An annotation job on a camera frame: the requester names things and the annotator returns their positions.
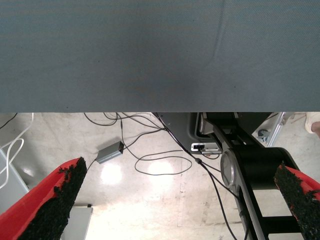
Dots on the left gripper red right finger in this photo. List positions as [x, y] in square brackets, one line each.
[300, 200]

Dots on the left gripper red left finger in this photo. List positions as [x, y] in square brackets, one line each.
[50, 200]

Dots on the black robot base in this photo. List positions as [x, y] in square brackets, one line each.
[260, 162]

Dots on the flat grey box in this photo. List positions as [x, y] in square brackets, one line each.
[81, 222]

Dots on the grey metal adapter box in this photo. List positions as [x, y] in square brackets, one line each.
[108, 152]

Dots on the beige shoe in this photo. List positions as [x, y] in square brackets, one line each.
[312, 122]

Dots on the dark grey table cloth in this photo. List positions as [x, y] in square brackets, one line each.
[150, 50]

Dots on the aluminium frame leg with caster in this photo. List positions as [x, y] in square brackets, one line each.
[275, 132]

